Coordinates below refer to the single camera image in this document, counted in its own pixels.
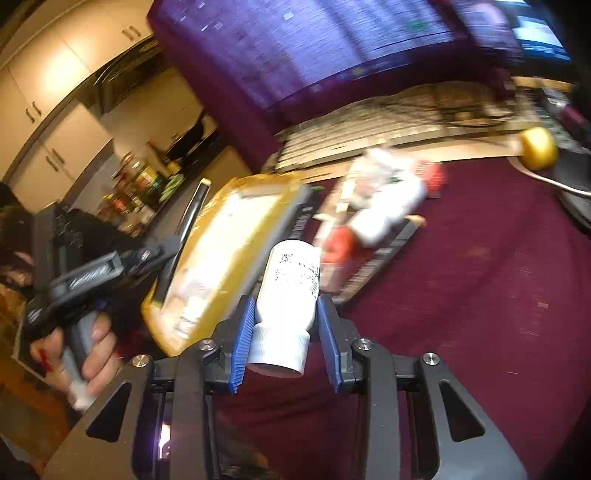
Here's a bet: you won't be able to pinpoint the cream base cabinets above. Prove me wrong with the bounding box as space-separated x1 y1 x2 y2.
148 134 243 245

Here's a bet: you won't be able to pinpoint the white keyboard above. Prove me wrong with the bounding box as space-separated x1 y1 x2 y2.
272 80 513 174

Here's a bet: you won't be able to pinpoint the small computer monitor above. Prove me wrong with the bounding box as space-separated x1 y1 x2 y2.
510 9 573 63

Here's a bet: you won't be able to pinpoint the person's dark clothed torso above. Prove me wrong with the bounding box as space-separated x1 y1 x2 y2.
0 182 139 296

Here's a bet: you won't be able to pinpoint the gold round ball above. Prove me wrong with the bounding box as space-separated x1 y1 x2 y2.
516 127 558 171

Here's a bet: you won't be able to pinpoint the large computer monitor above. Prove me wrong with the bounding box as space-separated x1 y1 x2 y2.
147 0 525 174

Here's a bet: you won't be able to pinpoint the white squeeze tube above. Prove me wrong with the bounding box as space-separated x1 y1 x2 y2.
346 173 428 247

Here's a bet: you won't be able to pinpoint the yellow taped cardboard box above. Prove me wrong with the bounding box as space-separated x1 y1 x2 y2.
141 173 315 358

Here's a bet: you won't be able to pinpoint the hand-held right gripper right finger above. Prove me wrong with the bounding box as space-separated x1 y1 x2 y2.
316 294 529 480

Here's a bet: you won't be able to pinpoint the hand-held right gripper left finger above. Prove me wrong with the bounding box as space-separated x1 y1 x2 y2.
44 296 258 480

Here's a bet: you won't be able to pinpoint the cream wall cabinets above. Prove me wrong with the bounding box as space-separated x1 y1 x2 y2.
0 0 155 199

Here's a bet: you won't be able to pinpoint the row of condiment bottles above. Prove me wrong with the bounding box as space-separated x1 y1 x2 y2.
97 141 183 234

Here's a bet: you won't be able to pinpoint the dark range hood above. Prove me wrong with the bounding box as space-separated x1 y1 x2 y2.
92 37 162 114

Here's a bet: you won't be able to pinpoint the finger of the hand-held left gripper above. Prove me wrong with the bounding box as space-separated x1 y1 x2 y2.
156 180 212 303

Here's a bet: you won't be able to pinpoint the white cable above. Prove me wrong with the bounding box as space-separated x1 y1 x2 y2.
508 157 591 199

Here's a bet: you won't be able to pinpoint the maroon tablecloth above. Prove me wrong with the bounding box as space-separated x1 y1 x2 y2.
208 154 591 480

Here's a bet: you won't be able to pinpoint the person's left hand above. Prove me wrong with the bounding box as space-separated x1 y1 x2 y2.
31 318 122 402

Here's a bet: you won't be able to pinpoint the black cookware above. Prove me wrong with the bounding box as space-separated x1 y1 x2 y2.
164 113 218 160

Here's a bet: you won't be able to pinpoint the grey flat panel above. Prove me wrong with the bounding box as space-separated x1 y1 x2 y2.
30 203 63 278

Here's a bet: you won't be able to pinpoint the white pill bottle barcode label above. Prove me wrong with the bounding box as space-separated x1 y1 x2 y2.
246 240 322 380

